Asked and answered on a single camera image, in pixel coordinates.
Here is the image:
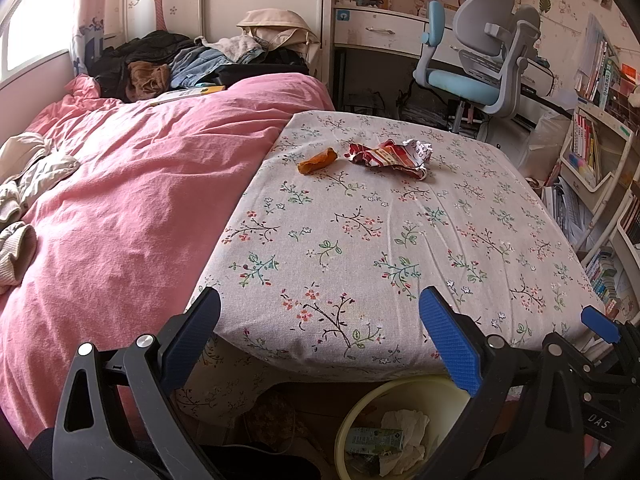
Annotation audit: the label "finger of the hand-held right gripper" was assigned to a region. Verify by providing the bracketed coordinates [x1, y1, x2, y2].
[575, 305, 640, 386]

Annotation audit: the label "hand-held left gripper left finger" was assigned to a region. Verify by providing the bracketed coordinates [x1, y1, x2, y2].
[51, 286, 222, 480]

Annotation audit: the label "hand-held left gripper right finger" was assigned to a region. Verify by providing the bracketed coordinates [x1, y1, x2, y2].
[419, 286, 586, 480]

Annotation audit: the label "large white tissue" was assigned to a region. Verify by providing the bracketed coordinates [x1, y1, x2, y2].
[382, 409, 431, 476]

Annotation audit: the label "yellow trash bin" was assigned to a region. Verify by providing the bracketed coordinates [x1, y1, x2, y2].
[334, 376, 473, 480]

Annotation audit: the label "red orange snack wrapper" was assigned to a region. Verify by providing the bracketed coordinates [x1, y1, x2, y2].
[348, 140, 433, 181]

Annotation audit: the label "thin curled orange peel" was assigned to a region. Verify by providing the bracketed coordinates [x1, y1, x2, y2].
[297, 147, 338, 175]

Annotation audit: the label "row of colourful books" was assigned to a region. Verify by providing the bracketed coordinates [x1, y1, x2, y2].
[585, 247, 621, 316]

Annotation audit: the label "pile of papers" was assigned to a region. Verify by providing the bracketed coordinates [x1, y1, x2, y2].
[542, 180, 596, 248]

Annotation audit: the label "brown patterned cloth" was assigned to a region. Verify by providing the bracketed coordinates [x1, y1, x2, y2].
[250, 390, 311, 451]

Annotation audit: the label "white shelf cart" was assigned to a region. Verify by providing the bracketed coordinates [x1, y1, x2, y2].
[540, 102, 640, 321]

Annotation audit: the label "pink blanket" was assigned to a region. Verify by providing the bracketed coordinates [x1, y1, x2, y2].
[0, 72, 336, 431]

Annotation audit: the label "row of upright books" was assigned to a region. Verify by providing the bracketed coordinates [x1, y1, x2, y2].
[572, 112, 606, 181]

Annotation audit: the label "white plastic bag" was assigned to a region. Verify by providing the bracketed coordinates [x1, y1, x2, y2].
[520, 112, 571, 181]

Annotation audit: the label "beige clothes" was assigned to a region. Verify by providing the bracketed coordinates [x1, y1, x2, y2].
[0, 132, 81, 286]

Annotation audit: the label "yellow book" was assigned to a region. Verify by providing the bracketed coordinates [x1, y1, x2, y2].
[150, 85, 227, 107]

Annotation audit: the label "brown garment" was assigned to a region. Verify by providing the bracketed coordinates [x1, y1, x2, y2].
[125, 61, 171, 101]

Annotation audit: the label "grey blue office chair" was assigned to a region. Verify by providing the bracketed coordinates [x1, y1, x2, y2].
[412, 0, 543, 133]

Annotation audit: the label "blue denim garment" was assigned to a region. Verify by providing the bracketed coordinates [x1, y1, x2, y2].
[170, 47, 226, 88]

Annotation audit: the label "black clothes pile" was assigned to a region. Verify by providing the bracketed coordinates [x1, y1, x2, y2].
[215, 47, 311, 86]

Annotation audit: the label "black jacket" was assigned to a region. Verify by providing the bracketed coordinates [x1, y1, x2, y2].
[92, 30, 196, 98]

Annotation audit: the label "white crumpled garment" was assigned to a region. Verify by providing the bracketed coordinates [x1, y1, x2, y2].
[195, 35, 266, 63]

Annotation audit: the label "beige cloth bag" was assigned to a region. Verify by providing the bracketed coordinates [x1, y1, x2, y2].
[236, 8, 321, 51]

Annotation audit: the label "white desk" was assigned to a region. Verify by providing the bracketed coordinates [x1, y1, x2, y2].
[332, 5, 556, 96]

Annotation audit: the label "pink curtain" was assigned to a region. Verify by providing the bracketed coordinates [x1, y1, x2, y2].
[67, 0, 106, 81]

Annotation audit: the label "bright window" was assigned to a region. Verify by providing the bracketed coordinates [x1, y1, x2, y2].
[0, 0, 71, 81]

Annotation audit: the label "wall shelf books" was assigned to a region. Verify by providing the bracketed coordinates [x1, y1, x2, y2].
[575, 15, 640, 111]

